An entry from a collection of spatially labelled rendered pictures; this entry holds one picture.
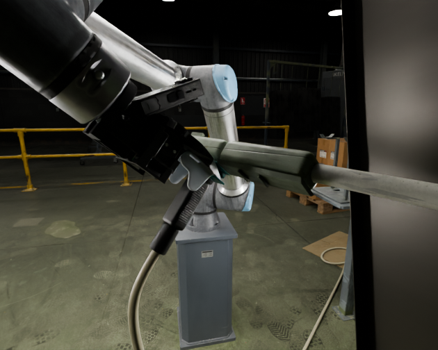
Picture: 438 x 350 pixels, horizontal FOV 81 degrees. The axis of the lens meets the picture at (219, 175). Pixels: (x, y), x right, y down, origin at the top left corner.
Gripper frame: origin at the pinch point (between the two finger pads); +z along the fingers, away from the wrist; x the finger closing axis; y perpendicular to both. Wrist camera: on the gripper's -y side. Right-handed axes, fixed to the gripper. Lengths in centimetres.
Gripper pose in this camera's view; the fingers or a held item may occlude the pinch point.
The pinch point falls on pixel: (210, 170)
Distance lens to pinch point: 45.8
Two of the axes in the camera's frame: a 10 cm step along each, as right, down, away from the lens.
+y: -4.9, 8.3, -2.5
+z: 5.6, 5.2, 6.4
